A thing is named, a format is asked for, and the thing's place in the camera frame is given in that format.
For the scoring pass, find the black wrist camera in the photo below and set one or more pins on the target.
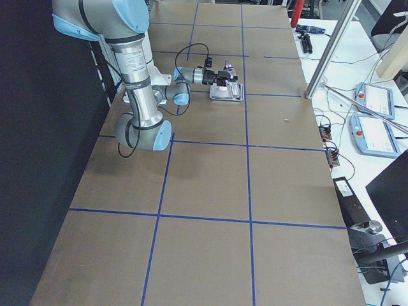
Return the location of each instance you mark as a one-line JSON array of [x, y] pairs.
[[208, 62]]

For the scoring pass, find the silver digital kitchen scale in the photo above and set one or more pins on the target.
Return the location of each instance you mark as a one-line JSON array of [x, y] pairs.
[[234, 95]]

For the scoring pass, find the blue plaid folded umbrella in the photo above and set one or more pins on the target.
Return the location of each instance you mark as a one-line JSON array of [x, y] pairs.
[[309, 29]]

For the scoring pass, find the far teach pendant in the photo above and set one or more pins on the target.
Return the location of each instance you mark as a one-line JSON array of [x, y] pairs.
[[376, 98]]

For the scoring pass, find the near teach pendant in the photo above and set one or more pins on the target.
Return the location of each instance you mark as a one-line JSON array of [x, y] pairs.
[[373, 137]]

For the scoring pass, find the clear glass sauce bottle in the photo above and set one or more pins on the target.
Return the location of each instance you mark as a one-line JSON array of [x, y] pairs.
[[232, 81]]

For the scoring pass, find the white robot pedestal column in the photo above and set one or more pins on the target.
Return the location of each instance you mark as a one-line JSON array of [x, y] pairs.
[[156, 77]]

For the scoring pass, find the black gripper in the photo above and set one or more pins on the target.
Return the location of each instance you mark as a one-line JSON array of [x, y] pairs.
[[209, 77]]

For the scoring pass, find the teach pendant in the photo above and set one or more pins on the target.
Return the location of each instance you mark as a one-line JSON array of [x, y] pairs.
[[373, 137], [376, 98]]

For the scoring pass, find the black monitor stand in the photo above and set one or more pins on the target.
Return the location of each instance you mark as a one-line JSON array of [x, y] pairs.
[[376, 258]]

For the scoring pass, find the red cylinder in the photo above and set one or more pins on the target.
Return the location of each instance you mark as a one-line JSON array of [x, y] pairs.
[[297, 11]]

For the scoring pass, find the black box with label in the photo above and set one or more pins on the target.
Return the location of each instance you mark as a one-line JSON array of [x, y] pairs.
[[350, 206]]

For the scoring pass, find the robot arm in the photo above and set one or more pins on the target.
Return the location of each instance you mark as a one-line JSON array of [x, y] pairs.
[[124, 27]]

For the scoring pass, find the aluminium frame post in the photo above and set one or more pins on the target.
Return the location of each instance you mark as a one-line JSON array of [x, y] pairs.
[[334, 41]]

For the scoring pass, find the black folded tripod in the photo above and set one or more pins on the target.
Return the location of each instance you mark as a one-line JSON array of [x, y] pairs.
[[305, 42]]

